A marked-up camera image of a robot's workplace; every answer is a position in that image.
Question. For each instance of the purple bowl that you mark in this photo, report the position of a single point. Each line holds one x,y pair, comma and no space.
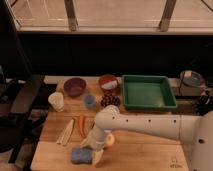
74,87

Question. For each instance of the black chair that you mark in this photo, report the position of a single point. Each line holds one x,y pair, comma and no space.
22,90

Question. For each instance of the orange carrot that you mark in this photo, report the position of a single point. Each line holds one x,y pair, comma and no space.
81,121

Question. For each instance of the blue sponge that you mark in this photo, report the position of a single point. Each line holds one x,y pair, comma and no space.
81,156

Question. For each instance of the yellow red apple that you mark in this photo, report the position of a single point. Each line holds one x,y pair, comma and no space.
110,140

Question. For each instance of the blue small cup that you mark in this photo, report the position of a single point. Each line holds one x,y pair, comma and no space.
89,101

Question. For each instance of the green plastic tray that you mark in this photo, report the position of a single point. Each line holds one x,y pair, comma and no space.
145,92

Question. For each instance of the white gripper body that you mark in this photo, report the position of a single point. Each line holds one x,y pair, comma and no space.
97,138

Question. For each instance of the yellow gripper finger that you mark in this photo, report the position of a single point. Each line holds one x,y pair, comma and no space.
96,156
84,143

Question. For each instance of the grey round dish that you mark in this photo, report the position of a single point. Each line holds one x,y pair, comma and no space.
191,78

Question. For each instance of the white plastic cup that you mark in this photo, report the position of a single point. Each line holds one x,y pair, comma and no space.
56,100

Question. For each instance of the dark purple grapes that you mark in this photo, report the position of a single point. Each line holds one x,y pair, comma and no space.
109,99

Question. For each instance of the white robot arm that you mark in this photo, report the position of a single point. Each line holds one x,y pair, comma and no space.
188,129

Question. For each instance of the red bowl with white item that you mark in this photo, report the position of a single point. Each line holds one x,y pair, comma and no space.
108,83

